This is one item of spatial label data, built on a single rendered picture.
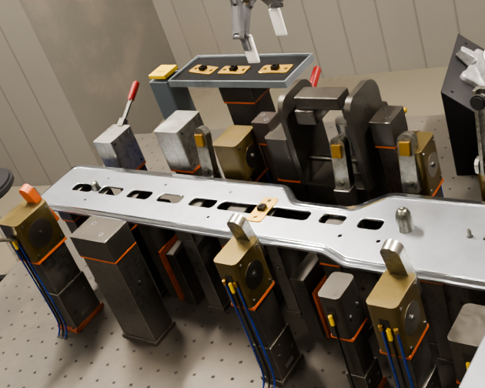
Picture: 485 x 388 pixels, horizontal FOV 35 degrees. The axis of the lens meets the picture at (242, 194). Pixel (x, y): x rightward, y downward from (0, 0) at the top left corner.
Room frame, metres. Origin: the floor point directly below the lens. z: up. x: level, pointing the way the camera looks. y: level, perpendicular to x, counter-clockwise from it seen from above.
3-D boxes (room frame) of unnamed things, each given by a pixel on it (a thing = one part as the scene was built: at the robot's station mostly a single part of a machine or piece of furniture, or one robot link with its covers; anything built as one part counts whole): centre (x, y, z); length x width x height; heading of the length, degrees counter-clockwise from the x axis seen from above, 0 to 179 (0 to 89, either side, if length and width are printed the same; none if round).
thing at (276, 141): (1.60, -0.15, 0.89); 0.12 x 0.07 x 0.38; 135
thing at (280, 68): (1.74, -0.18, 1.17); 0.08 x 0.04 x 0.01; 47
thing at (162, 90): (2.01, 0.09, 0.92); 0.08 x 0.08 x 0.44; 45
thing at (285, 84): (1.83, -0.10, 1.16); 0.37 x 0.14 x 0.02; 45
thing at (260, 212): (1.43, -0.03, 1.01); 0.08 x 0.04 x 0.01; 136
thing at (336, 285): (1.11, -0.09, 0.84); 0.10 x 0.05 x 0.29; 135
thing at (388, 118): (1.42, -0.34, 0.91); 0.07 x 0.05 x 0.42; 135
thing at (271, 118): (1.65, -0.11, 0.90); 0.05 x 0.05 x 0.40; 45
